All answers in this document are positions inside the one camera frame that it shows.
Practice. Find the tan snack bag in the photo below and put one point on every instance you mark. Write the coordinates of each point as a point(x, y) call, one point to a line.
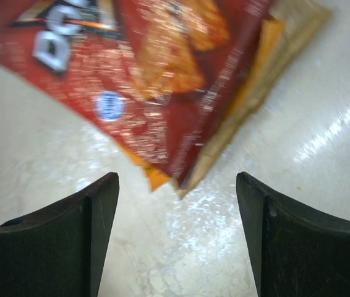
point(302, 21)

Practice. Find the red doritos bag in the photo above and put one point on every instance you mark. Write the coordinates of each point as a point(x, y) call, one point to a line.
point(156, 76)

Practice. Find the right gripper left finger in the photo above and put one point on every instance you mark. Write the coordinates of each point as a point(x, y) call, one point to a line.
point(60, 250)

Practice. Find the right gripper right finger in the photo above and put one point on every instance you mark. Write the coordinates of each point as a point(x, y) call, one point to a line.
point(294, 249)

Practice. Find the orange kettle chips bag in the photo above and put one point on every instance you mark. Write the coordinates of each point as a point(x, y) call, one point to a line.
point(272, 29)

